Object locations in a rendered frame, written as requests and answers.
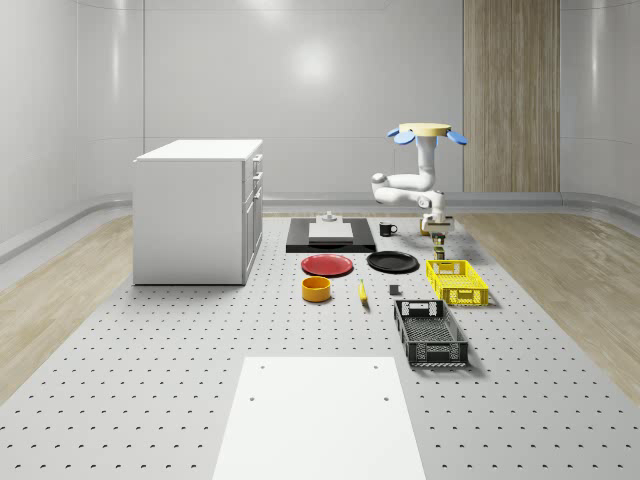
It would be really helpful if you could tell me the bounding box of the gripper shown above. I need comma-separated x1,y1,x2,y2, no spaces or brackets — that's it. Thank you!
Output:
420,213,455,247

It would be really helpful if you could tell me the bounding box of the yellow basket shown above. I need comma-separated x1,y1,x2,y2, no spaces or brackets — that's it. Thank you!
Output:
425,259,490,307

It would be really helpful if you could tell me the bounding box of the black plate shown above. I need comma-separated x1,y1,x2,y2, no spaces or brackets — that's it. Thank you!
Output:
366,250,420,274

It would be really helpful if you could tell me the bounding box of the red plate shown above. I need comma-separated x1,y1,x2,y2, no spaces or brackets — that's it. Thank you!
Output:
300,253,355,277

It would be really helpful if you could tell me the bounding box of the dark grey basket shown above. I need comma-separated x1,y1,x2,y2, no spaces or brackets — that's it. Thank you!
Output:
393,298,471,369

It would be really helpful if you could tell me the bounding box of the yellow bowl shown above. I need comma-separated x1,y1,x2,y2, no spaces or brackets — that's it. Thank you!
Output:
301,276,332,303

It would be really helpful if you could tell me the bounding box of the white board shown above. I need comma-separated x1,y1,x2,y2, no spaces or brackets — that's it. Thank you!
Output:
212,356,427,480

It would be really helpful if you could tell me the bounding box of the white cabinet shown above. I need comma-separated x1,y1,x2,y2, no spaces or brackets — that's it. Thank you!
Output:
132,138,265,287

